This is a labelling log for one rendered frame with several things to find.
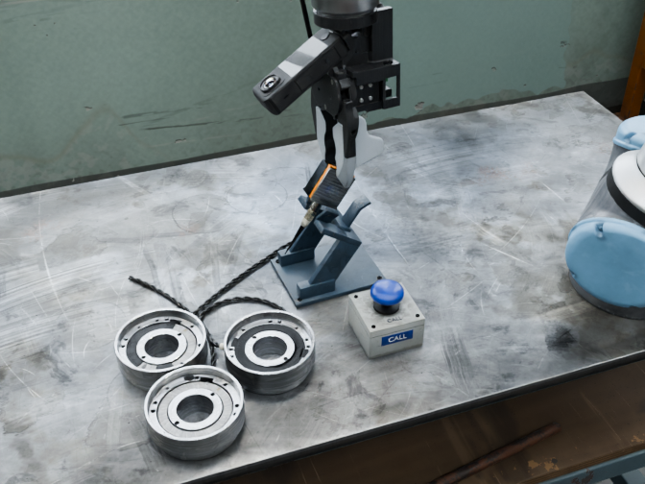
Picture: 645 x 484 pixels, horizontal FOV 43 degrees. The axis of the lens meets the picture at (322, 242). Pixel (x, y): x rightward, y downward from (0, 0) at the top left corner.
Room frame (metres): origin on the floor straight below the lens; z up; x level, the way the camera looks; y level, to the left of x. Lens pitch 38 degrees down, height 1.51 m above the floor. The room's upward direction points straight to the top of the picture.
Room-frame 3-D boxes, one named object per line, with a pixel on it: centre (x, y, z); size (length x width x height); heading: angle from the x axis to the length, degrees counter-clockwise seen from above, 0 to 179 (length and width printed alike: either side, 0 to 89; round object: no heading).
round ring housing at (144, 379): (0.69, 0.19, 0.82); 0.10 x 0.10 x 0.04
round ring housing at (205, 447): (0.59, 0.14, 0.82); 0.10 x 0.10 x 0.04
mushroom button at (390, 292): (0.73, -0.08, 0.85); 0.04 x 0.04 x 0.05
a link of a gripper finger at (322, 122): (0.89, -0.03, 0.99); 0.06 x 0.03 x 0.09; 116
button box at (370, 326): (0.74, -0.08, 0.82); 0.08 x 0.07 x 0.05; 109
